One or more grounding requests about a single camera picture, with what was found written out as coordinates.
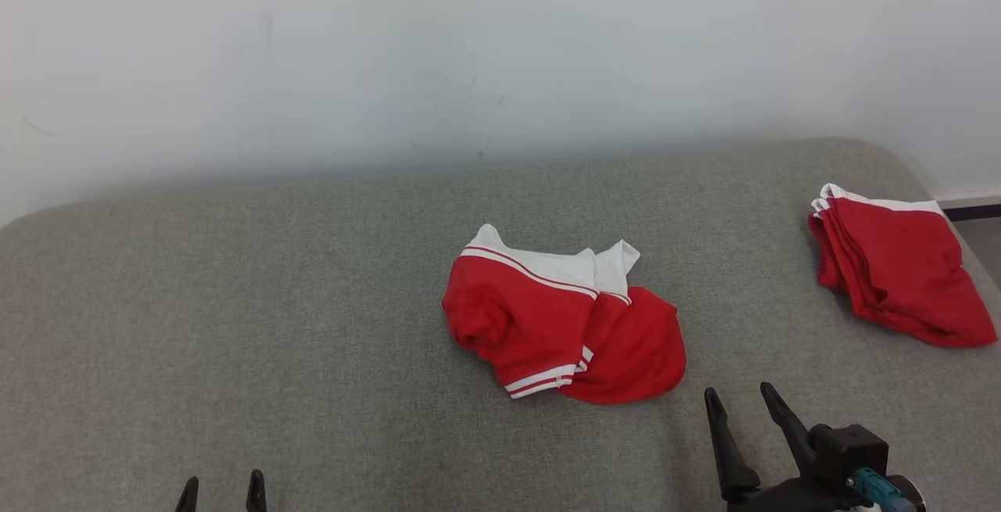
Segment red shorts with white panel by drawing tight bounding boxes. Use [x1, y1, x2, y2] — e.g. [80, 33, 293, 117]
[807, 183, 999, 349]

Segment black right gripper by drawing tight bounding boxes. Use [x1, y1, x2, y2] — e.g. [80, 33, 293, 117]
[703, 382, 870, 512]

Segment red Bulls jersey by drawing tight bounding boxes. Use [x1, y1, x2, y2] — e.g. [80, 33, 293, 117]
[441, 223, 687, 406]

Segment white wall baseboard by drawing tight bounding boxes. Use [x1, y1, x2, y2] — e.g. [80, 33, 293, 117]
[933, 193, 1001, 222]

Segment grey fabric sofa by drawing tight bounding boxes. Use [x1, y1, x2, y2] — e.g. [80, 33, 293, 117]
[0, 137, 1001, 512]

